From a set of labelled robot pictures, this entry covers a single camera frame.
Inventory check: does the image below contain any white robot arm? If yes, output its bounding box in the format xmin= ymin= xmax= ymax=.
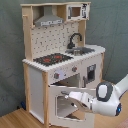
xmin=67 ymin=74 xmax=128 ymax=117

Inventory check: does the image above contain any white oven door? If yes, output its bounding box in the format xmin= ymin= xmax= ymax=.
xmin=49 ymin=85 xmax=95 ymax=128

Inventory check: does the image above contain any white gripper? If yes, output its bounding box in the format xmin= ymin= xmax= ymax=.
xmin=65 ymin=91 xmax=93 ymax=112

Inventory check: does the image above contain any grey toy sink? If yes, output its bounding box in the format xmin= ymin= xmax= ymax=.
xmin=66 ymin=47 xmax=94 ymax=56

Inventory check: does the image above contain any white cupboard door with dispenser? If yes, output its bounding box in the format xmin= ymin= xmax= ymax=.
xmin=81 ymin=55 xmax=102 ymax=89

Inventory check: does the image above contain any black toy stovetop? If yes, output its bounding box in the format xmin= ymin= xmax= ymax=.
xmin=34 ymin=53 xmax=71 ymax=66

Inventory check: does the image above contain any grey range hood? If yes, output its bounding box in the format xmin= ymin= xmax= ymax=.
xmin=35 ymin=5 xmax=64 ymax=27

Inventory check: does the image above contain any white toy microwave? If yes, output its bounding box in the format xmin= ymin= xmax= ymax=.
xmin=66 ymin=3 xmax=90 ymax=21

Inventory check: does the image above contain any wooden toy kitchen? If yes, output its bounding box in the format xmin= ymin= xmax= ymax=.
xmin=22 ymin=2 xmax=105 ymax=128

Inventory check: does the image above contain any red oven knob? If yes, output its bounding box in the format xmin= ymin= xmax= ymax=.
xmin=71 ymin=66 xmax=78 ymax=73
xmin=54 ymin=73 xmax=60 ymax=79

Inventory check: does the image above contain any black toy faucet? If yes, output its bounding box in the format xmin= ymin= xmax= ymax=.
xmin=67 ymin=33 xmax=82 ymax=49

